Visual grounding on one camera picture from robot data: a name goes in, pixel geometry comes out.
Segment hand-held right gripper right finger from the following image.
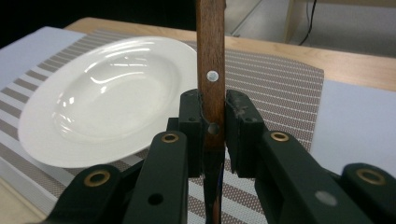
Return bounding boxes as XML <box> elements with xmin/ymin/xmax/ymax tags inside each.
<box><xmin>224</xmin><ymin>89</ymin><xmax>375</xmax><ymax>224</ymax></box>

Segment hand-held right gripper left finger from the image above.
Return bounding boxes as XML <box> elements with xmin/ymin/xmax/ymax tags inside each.
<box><xmin>121</xmin><ymin>89</ymin><xmax>207</xmax><ymax>224</ymax></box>

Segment white deep plate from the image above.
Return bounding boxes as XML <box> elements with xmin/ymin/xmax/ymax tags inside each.
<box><xmin>17</xmin><ymin>35</ymin><xmax>199</xmax><ymax>169</ymax></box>

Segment wooden-handled fork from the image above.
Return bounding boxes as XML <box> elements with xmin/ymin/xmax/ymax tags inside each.
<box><xmin>195</xmin><ymin>0</ymin><xmax>227</xmax><ymax>224</ymax></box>

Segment beige plastic tray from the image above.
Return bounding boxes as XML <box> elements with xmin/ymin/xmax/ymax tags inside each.
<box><xmin>0</xmin><ymin>176</ymin><xmax>48</xmax><ymax>224</ymax></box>

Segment striped woven placemat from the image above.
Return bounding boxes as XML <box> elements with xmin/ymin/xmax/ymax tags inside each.
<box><xmin>0</xmin><ymin>29</ymin><xmax>325</xmax><ymax>224</ymax></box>

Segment light wooden shelf unit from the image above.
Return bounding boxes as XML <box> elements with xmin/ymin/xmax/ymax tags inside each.
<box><xmin>283</xmin><ymin>0</ymin><xmax>396</xmax><ymax>45</ymax></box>

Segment black hanging cable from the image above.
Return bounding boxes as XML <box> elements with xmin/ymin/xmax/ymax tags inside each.
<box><xmin>298</xmin><ymin>0</ymin><xmax>318</xmax><ymax>47</ymax></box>

